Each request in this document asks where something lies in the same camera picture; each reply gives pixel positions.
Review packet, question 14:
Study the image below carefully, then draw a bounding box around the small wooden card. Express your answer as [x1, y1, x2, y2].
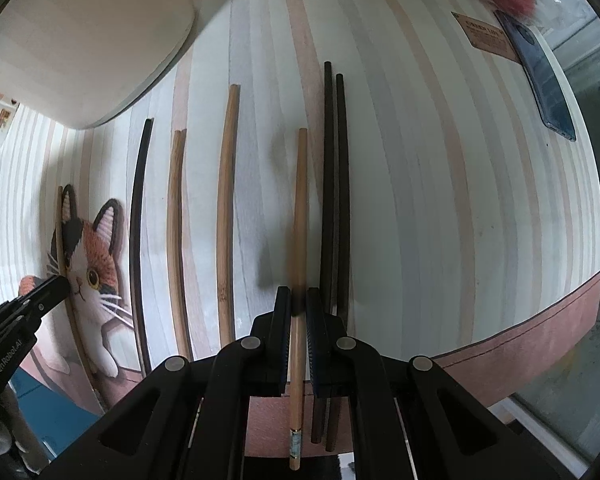
[451, 11, 521, 63]

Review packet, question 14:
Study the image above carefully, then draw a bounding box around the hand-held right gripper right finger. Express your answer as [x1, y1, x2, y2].
[306, 287, 556, 480]

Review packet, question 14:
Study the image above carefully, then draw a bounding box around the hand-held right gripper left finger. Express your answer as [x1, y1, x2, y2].
[45, 286, 293, 480]

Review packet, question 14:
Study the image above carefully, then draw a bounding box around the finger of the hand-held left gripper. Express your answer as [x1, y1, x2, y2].
[0, 276, 71, 335]

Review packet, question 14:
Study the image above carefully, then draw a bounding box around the cream ribbed utensil holder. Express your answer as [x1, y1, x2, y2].
[0, 0, 196, 131]

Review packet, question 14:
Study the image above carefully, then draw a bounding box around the dark blue smartphone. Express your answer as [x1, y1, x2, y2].
[494, 9, 577, 142]

